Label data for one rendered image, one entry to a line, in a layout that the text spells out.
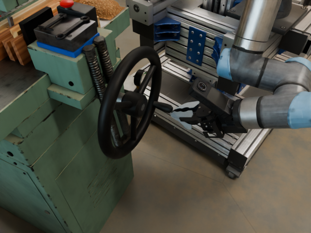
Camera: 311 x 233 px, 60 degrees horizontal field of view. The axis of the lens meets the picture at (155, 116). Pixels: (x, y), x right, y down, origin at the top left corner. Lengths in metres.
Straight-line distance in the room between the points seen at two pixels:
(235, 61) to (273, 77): 0.09
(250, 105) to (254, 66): 0.10
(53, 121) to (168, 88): 1.02
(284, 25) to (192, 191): 0.88
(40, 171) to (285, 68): 0.65
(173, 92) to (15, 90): 1.11
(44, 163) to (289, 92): 0.62
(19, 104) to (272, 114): 0.53
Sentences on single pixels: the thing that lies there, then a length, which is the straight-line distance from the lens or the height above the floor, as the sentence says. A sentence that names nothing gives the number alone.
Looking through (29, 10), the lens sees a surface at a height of 0.95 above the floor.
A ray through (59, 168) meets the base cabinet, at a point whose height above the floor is 0.61.
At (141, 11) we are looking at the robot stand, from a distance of 1.25.
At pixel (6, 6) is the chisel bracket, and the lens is 0.72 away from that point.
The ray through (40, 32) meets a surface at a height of 1.00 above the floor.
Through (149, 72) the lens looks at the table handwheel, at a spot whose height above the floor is 0.85.
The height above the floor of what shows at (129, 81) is 0.62.
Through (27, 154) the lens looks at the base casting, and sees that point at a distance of 0.71.
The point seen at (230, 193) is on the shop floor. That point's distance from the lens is 1.49.
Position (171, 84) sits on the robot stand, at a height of 0.21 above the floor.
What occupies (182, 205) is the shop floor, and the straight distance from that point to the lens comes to 1.42.
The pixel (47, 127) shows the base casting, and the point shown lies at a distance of 0.73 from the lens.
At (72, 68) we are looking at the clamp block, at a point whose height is 0.94.
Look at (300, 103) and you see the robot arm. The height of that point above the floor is 0.91.
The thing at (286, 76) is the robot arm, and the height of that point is 0.90.
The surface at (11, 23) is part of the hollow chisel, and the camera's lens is 0.79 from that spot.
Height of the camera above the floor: 1.28
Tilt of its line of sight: 47 degrees down
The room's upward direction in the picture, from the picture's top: straight up
